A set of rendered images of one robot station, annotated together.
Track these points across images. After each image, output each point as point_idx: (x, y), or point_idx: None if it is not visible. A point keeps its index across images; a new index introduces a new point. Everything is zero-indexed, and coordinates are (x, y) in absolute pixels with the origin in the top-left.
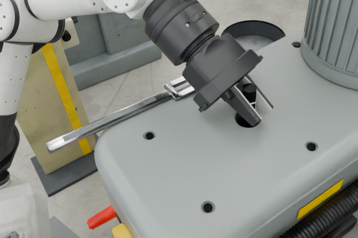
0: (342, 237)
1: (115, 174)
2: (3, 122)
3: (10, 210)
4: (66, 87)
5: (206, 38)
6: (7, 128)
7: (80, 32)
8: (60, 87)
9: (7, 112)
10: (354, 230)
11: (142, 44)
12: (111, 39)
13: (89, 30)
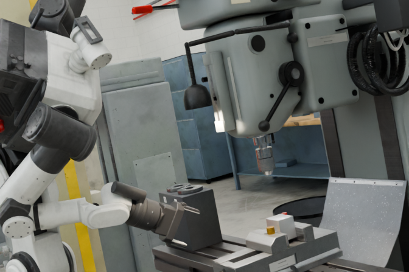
0: (327, 53)
1: None
2: None
3: (76, 45)
4: (91, 254)
5: None
6: (79, 4)
7: (107, 249)
8: (86, 252)
9: None
10: (341, 58)
11: None
12: (145, 257)
13: (118, 246)
